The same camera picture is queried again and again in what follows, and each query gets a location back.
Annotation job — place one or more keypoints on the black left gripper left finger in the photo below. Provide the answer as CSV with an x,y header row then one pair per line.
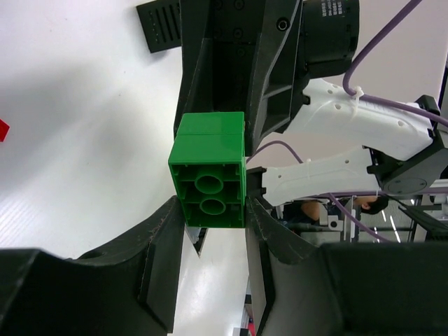
x,y
127,286

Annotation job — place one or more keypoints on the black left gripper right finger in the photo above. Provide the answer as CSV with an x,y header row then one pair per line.
x,y
342,289

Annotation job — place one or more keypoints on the small red sloped lego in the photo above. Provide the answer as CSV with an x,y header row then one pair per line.
x,y
4,129

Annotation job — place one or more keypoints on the black slotted container far left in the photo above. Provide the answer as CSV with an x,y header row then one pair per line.
x,y
160,21

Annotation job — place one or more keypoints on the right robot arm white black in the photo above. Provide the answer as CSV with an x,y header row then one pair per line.
x,y
398,148

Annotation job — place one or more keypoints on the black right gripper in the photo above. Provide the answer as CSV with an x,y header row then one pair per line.
x,y
258,56

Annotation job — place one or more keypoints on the green lego brick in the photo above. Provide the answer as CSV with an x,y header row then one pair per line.
x,y
208,167

